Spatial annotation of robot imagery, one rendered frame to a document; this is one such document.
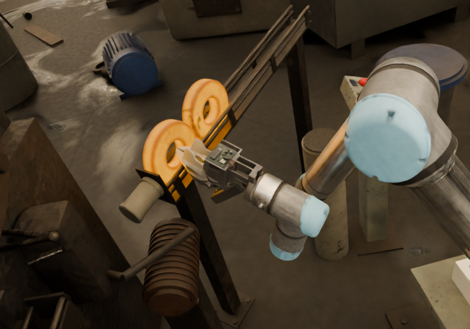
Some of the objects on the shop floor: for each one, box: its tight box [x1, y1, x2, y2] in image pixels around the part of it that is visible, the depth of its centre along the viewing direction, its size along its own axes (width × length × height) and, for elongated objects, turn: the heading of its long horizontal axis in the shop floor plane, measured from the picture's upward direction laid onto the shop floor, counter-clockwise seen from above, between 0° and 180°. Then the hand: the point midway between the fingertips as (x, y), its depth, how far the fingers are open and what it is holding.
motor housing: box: [142, 218, 224, 329], centre depth 114 cm, size 13×22×54 cm, turn 16°
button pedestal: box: [340, 76, 404, 256], centre depth 132 cm, size 16×24×62 cm, turn 16°
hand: (181, 152), depth 94 cm, fingers closed
